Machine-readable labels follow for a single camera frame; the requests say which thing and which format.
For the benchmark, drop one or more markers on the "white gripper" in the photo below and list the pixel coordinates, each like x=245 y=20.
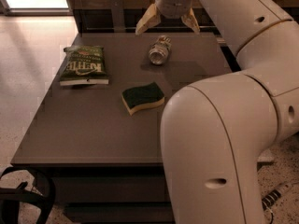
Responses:
x=173 y=6

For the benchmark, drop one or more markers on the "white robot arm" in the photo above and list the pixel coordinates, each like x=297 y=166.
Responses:
x=214 y=130

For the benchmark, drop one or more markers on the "green yellow sponge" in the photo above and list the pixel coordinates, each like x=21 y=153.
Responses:
x=142 y=97

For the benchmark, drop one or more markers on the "green chip bag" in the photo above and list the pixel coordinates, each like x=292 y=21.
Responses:
x=85 y=65

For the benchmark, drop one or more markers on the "upper grey drawer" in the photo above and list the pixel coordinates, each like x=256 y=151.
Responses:
x=111 y=189

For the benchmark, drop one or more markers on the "grey drawer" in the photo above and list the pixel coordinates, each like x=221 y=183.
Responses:
x=120 y=213
x=111 y=189

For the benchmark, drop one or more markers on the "lower grey drawer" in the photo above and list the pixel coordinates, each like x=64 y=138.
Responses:
x=120 y=213

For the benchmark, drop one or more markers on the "left metal bracket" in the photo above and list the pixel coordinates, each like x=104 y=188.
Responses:
x=117 y=13

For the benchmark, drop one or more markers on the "horizontal metal rail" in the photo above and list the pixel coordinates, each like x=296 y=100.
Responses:
x=156 y=29

